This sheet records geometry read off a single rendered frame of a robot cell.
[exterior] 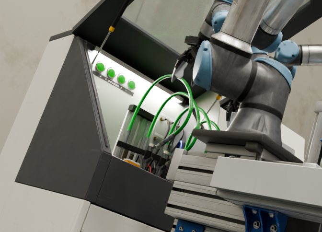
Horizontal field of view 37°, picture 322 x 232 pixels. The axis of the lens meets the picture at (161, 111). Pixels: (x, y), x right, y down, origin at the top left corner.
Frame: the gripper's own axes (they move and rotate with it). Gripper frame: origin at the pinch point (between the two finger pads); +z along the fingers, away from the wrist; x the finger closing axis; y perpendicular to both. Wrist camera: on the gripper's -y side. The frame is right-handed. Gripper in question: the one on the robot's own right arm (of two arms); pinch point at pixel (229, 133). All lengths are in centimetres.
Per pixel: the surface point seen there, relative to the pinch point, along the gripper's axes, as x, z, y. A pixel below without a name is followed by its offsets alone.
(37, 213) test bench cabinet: -47, 50, -30
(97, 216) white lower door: -41, 45, -3
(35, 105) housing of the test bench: -47, 8, -72
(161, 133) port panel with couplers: 11, -3, -57
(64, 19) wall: 4, -94, -220
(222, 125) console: 26.3, -14.3, -34.0
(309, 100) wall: 363, -192, -257
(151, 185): -24.8, 29.2, -2.9
